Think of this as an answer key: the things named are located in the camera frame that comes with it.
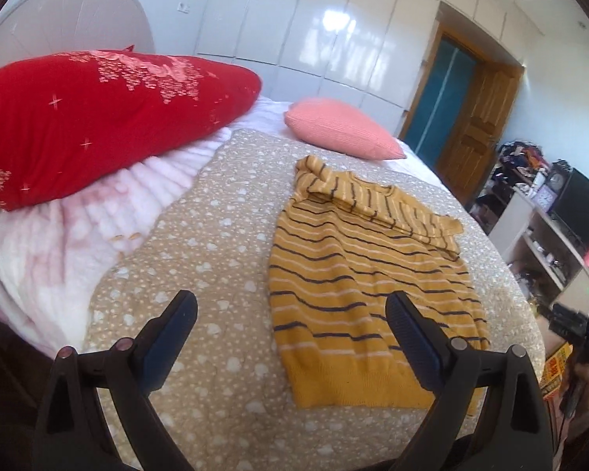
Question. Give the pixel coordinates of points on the pink fluffy blanket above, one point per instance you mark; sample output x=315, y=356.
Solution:
x=68, y=235

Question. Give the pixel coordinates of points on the wooden door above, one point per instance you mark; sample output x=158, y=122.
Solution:
x=471, y=132

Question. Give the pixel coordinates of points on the yellow striped knit sweater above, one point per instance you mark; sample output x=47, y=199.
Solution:
x=373, y=284

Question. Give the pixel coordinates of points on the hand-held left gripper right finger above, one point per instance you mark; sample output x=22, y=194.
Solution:
x=416, y=348

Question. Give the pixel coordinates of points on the white glossy wardrobe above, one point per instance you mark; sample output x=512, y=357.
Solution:
x=324, y=24

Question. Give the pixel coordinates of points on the pink knit pillow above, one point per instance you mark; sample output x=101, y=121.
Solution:
x=341, y=127

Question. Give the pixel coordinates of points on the pile of dark clothes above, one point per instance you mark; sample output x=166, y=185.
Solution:
x=520, y=157

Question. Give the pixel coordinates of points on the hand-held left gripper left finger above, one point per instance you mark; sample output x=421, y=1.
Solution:
x=163, y=342

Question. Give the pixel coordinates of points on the beige heart-print blanket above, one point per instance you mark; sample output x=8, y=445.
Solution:
x=294, y=274

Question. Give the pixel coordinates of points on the red embroidered pillow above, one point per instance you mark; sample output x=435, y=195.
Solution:
x=95, y=122

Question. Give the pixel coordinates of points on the black monitor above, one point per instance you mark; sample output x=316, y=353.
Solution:
x=579, y=206

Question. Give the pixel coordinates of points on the white shelf unit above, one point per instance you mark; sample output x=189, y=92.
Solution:
x=535, y=250

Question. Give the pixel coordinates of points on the white round headboard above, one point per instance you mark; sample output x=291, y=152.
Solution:
x=59, y=14

